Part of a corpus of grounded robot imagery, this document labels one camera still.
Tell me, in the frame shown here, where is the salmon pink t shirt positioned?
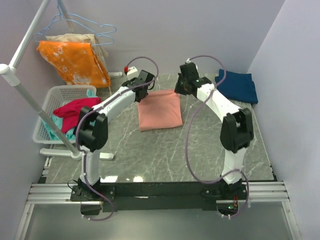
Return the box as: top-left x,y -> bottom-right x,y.
137,89 -> 183,132

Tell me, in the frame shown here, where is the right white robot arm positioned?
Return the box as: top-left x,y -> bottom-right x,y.
174,62 -> 254,200

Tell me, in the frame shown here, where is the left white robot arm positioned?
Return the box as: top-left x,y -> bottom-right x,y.
75,70 -> 158,201

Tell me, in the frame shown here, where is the beige cloth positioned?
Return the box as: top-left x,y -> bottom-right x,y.
46,33 -> 109,58

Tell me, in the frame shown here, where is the folded blue t shirt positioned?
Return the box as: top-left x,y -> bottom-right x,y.
217,71 -> 259,105

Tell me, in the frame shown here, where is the orange white cloth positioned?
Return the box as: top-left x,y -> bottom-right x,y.
36,40 -> 111,88

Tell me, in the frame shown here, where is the magenta t shirt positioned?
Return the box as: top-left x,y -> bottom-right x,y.
53,97 -> 102,134

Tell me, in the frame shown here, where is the white laundry basket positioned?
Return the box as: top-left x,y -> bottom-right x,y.
32,85 -> 97,145

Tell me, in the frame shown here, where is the teal t shirt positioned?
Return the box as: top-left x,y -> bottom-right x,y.
50,94 -> 98,142

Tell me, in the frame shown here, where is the wooden stick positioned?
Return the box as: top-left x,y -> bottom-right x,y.
57,0 -> 76,34

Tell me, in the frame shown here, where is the black base beam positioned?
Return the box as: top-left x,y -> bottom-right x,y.
70,180 -> 248,212

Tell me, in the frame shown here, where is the white clothes rack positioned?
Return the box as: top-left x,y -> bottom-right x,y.
0,0 -> 123,161

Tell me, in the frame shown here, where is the blue wire hanger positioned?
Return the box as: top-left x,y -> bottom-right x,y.
32,28 -> 118,47
40,13 -> 117,34

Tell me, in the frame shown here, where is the aluminium rail frame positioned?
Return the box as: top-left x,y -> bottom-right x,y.
15,181 -> 302,240

